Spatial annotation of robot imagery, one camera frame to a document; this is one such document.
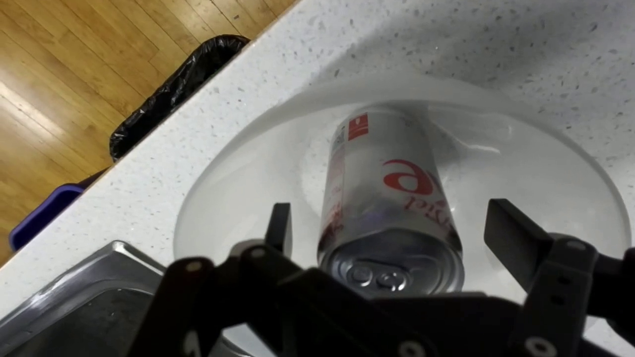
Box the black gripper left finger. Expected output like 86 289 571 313
126 200 372 357

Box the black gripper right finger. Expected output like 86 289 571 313
481 196 635 357

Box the silver red soda can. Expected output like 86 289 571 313
315 105 465 301

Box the steel double sink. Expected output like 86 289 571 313
0 238 255 357

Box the black trash bag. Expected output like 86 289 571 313
106 33 251 164

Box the blue bin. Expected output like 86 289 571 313
7 182 86 252

